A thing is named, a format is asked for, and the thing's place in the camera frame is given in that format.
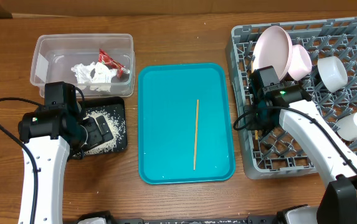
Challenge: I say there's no small pink bowl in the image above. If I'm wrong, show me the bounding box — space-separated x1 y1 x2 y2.
288 44 312 81

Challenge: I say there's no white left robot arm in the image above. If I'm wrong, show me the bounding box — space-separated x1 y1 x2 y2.
18 82 88 223

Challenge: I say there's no beige paper cup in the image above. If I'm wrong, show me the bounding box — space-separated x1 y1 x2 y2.
336 112 357 141

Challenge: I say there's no wooden chopstick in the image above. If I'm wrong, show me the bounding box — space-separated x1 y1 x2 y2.
193 100 199 170
250 60 259 140

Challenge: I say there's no teal serving tray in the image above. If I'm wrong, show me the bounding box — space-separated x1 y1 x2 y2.
138 63 236 185

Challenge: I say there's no white napkin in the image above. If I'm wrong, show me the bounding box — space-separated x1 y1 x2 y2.
71 62 117 92

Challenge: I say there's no grey dishwasher rack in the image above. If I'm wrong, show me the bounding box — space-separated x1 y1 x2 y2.
226 17 357 179

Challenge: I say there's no black frame rail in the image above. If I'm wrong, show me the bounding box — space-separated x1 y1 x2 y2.
115 215 285 224

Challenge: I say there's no clear plastic bin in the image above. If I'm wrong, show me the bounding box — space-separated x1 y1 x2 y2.
30 34 135 98

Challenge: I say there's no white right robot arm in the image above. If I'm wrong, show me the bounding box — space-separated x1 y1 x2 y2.
249 66 357 223

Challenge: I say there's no large white plate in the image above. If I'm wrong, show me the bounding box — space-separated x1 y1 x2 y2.
253 26 293 80

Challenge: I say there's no cooked rice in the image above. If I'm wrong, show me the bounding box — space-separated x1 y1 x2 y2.
85 107 127 156

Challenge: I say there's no black plastic tray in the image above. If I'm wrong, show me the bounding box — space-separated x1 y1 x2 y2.
39 95 128 160

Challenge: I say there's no red snack wrapper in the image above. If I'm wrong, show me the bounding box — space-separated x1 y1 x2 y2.
98 49 130 78

